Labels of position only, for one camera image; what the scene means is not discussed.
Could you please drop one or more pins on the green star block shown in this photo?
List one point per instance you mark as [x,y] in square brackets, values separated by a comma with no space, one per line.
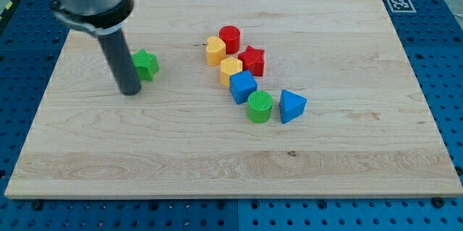
[146,65]

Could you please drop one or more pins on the red star block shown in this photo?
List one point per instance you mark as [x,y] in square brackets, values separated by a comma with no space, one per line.
[253,60]

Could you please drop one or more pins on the yellow heart block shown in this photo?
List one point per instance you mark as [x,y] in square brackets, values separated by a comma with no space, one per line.
[215,50]

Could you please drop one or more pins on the blue cube block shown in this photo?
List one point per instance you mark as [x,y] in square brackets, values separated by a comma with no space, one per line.
[242,85]

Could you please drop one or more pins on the green cylinder block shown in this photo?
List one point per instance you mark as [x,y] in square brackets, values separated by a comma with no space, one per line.
[260,104]

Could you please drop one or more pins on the wooden board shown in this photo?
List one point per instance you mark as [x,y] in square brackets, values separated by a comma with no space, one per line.
[366,132]

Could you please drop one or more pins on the yellow hexagon block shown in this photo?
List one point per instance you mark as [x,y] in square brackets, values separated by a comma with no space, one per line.
[229,67]

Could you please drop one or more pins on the blue triangle block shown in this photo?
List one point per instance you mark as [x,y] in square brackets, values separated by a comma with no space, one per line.
[291,106]

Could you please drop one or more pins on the red cylinder block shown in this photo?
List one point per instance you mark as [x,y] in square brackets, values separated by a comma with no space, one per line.
[231,36]

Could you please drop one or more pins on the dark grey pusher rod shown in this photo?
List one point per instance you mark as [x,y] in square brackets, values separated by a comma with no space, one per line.
[117,55]

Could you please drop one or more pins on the white fiducial marker tag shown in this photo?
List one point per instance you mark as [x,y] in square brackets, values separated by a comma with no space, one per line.
[401,6]

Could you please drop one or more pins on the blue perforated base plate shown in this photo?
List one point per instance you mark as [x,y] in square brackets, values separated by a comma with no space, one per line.
[31,42]

